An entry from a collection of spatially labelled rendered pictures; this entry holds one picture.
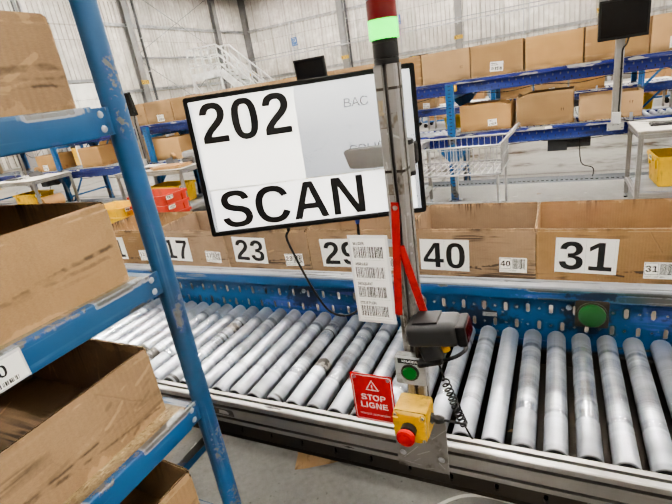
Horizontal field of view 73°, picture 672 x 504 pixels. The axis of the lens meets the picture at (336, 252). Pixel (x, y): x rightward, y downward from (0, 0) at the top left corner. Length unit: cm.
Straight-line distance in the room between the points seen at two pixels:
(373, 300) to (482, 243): 62
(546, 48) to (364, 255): 515
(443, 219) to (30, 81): 148
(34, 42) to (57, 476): 46
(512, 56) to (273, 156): 509
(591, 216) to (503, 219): 28
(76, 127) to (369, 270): 59
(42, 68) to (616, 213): 161
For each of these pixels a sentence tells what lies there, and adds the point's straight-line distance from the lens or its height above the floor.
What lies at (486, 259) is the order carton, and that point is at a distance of 152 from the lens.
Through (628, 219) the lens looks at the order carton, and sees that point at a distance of 178.
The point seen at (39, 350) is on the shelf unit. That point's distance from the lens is 54.
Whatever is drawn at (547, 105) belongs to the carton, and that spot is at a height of 100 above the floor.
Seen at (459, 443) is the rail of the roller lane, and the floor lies 74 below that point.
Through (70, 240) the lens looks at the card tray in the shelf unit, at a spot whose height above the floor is 141.
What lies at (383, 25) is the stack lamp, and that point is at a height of 161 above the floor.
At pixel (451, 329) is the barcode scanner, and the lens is 87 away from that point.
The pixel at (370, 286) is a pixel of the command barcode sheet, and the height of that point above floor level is 113.
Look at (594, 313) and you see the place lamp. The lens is 149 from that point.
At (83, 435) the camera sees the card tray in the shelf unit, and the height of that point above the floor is 119.
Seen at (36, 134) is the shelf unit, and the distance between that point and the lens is 54.
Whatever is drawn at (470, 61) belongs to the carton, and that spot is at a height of 157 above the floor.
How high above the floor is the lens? 153
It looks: 20 degrees down
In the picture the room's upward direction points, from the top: 9 degrees counter-clockwise
